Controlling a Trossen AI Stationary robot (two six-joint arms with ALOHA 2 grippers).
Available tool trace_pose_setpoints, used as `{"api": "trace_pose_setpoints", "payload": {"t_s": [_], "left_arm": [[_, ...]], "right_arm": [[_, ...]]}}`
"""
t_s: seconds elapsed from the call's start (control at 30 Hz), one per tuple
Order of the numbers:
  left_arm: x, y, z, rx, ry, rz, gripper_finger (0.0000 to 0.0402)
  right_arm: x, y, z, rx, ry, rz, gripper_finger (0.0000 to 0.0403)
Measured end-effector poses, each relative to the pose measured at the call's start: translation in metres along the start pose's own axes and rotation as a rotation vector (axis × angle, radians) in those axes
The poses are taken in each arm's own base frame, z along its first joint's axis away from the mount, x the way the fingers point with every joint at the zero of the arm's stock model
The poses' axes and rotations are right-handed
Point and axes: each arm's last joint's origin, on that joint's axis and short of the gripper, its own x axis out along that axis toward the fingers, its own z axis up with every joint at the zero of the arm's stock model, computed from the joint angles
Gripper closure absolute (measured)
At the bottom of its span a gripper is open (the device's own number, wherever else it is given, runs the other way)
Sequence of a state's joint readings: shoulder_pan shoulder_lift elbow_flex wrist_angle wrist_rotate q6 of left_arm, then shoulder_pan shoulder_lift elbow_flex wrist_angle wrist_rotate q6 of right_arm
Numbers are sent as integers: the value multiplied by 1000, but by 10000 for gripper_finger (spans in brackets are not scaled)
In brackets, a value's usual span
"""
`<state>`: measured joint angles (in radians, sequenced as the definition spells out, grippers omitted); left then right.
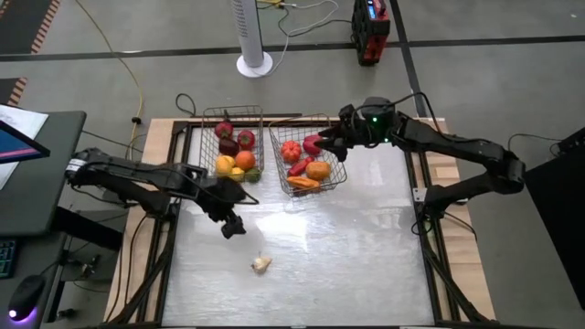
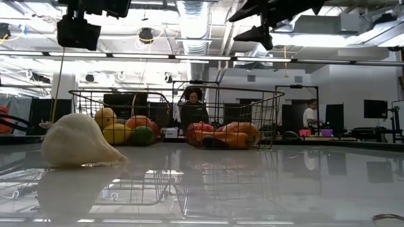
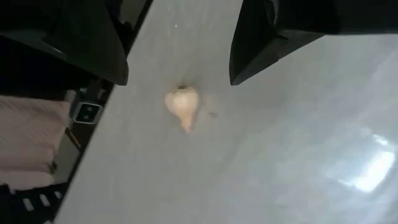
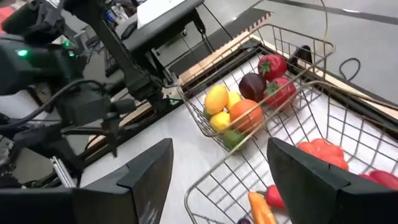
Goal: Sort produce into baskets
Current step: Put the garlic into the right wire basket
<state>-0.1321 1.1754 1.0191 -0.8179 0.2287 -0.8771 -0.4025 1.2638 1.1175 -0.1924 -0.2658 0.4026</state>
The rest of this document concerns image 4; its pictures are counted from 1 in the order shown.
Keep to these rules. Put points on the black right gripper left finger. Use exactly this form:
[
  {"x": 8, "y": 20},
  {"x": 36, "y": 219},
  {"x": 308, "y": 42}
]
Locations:
[{"x": 93, "y": 203}]

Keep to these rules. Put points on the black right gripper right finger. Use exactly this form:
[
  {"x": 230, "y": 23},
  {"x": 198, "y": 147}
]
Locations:
[{"x": 329, "y": 199}]

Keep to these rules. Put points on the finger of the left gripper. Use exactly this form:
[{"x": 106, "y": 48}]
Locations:
[
  {"x": 122, "y": 106},
  {"x": 113, "y": 133}
]

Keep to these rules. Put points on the red chili pepper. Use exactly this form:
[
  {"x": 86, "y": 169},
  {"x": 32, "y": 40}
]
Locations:
[{"x": 273, "y": 196}]

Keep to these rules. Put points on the red bell pepper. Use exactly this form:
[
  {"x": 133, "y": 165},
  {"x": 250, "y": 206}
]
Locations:
[{"x": 384, "y": 179}]

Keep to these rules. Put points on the large yellow lemon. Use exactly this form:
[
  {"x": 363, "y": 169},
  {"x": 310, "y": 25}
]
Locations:
[{"x": 216, "y": 99}]

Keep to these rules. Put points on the small yellow lemon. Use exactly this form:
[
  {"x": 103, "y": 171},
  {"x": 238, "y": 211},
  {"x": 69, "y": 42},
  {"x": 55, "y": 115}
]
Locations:
[
  {"x": 219, "y": 121},
  {"x": 234, "y": 99}
]

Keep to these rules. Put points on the orange fruit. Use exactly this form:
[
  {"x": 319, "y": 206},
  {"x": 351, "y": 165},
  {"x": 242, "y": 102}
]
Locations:
[{"x": 246, "y": 115}]

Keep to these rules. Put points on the red strawberry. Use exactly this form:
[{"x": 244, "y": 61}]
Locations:
[
  {"x": 272, "y": 66},
  {"x": 280, "y": 91}
]

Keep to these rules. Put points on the dark red plum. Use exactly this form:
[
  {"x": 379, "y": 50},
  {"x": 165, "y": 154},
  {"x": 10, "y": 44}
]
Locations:
[{"x": 252, "y": 87}]

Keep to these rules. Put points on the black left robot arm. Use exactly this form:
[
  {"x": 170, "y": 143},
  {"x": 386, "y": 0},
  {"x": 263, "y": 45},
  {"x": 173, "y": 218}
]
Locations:
[{"x": 31, "y": 65}]

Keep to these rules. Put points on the silver aluminium extrusion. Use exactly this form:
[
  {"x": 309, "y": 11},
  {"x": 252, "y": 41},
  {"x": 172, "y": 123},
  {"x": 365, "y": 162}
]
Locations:
[{"x": 62, "y": 172}]

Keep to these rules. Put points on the orange bell pepper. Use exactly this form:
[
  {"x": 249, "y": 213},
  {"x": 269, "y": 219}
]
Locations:
[{"x": 323, "y": 151}]

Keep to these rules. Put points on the long orange pepper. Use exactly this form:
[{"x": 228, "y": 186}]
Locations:
[{"x": 259, "y": 210}]

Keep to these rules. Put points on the black desk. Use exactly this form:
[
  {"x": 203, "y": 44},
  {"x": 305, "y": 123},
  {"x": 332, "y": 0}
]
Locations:
[{"x": 161, "y": 34}]

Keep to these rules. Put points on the dark purple vegetable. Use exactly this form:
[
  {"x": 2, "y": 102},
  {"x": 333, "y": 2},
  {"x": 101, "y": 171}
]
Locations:
[{"x": 244, "y": 221}]

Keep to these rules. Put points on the white paper sheet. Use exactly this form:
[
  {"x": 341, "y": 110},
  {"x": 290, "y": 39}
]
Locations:
[{"x": 155, "y": 12}]

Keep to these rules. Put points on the black table clamp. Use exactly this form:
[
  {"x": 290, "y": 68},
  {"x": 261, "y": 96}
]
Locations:
[{"x": 300, "y": 56}]

